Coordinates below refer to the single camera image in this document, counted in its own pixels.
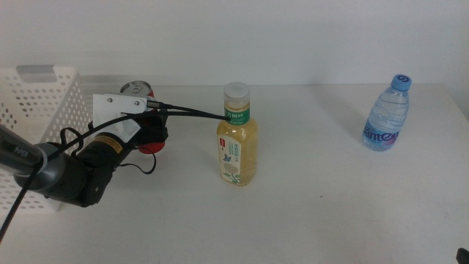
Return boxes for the red cola can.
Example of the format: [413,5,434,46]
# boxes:
[119,80,166,155]

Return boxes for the yellow tea bottle white cap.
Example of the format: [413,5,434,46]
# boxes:
[215,81,259,187]

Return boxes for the clear water bottle blue cap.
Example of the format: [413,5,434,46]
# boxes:
[361,73,413,152]

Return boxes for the white perforated plastic basket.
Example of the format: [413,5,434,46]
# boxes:
[0,65,95,213]

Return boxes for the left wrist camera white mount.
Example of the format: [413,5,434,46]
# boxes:
[91,93,149,144]

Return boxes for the thin black cable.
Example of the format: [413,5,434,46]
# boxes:
[59,126,158,175]

